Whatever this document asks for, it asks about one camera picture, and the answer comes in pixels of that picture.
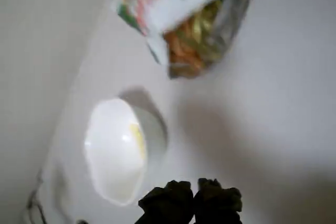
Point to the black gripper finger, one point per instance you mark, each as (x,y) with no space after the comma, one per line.
(170,203)
(218,205)

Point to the white bowl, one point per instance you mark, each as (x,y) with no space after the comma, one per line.
(113,150)

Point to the veggie straws heap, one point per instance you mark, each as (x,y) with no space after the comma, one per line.
(183,43)

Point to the veggie straw packet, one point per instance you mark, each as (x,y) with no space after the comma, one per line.
(162,3)

